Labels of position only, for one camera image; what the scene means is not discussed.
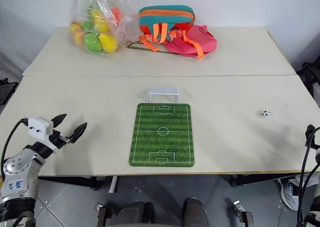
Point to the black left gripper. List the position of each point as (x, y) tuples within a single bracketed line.
[(57, 139)]

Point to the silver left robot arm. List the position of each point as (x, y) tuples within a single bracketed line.
[(18, 167)]

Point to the green soccer field mat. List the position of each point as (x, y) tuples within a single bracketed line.
[(162, 142)]

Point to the tiny soccer ball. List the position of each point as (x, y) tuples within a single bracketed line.
[(265, 113)]

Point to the black mesh object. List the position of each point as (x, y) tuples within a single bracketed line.
[(7, 90)]

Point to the white table leg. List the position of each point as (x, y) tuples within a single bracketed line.
[(113, 184)]

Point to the green plush fruit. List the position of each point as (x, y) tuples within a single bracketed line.
[(87, 25), (92, 42), (92, 10)]

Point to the yellow pink plush fruit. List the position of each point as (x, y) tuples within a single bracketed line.
[(76, 32)]

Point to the white miniature goal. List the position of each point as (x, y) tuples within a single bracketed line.
[(163, 93)]

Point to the dark rounded shape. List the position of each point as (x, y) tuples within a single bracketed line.
[(133, 214), (195, 213)]

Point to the clear plastic bag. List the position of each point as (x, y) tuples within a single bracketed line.
[(125, 29)]

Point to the orange plush toy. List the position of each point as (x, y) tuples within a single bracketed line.
[(117, 13)]

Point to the teal orange striped backpack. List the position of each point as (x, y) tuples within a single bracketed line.
[(166, 18)]

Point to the pink fabric bag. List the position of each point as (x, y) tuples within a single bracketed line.
[(200, 40)]

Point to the white sneaker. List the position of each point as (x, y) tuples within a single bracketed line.
[(290, 194)]

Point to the black chair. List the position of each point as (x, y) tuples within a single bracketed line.
[(312, 77)]

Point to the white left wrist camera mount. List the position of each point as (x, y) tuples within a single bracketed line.
[(37, 127)]

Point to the black table frame bar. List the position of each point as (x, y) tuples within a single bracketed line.
[(257, 179), (75, 180)]

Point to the metal caster bracket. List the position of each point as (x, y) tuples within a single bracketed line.
[(243, 212), (103, 213)]

